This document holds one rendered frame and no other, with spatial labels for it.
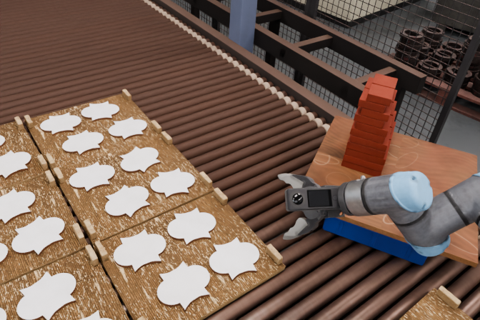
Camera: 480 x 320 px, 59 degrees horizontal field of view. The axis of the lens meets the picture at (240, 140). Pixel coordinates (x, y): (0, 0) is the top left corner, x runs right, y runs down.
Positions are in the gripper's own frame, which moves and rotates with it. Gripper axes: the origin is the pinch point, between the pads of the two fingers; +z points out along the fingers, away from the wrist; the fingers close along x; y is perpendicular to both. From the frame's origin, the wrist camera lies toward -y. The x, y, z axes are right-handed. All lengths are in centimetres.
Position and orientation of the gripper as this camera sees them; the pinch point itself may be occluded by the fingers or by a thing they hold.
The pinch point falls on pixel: (278, 206)
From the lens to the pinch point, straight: 104.3
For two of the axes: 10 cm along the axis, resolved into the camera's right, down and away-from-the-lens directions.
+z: -6.5, 2.0, 7.3
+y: 7.6, 0.9, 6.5
